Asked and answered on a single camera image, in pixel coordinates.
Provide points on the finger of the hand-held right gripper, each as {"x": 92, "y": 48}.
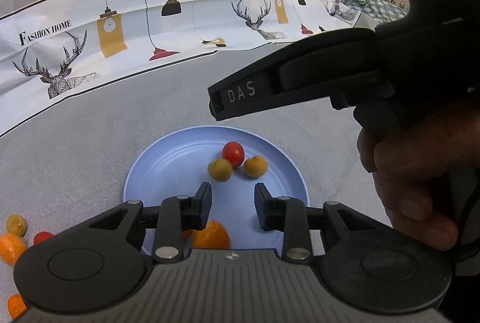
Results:
{"x": 240, "y": 94}

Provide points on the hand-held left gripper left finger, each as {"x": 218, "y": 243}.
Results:
{"x": 207, "y": 206}

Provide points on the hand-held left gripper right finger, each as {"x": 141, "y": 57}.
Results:
{"x": 259, "y": 208}

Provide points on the orange tangerine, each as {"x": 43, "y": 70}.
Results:
{"x": 15, "y": 306}
{"x": 11, "y": 248}
{"x": 212, "y": 235}

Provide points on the small yellow fruit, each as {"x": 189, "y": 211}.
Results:
{"x": 16, "y": 224}
{"x": 255, "y": 166}
{"x": 220, "y": 169}

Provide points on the blue round plate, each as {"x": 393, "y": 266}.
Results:
{"x": 176, "y": 165}

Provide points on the red cherry tomato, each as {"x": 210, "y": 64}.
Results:
{"x": 233, "y": 153}
{"x": 42, "y": 236}

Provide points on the person's right hand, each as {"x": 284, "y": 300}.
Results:
{"x": 412, "y": 165}

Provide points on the green checked cloth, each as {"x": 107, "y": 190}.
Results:
{"x": 367, "y": 4}

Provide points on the white deer printed cloth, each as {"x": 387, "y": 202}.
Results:
{"x": 187, "y": 8}

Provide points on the grey fabric cover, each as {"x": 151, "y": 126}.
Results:
{"x": 93, "y": 143}

